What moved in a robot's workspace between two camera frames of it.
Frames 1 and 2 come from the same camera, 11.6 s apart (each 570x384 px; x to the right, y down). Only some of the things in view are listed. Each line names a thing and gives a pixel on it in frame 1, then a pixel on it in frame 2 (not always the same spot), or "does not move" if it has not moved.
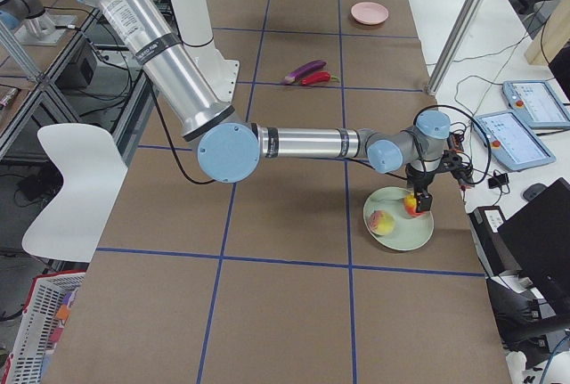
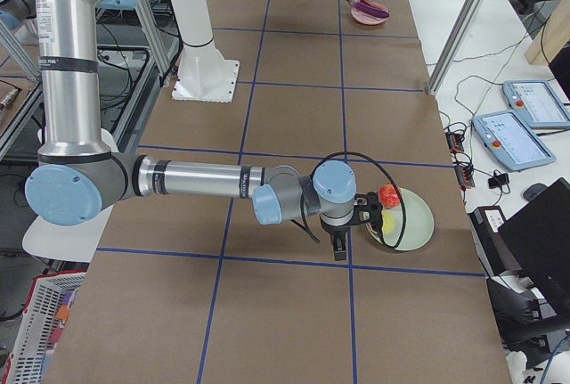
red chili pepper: (319, 77) → (372, 4)
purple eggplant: (315, 66) → (377, 12)
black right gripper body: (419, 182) → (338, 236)
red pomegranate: (411, 204) → (389, 196)
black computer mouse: (533, 191) does not move
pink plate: (370, 12) does not move
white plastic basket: (33, 342) does not move
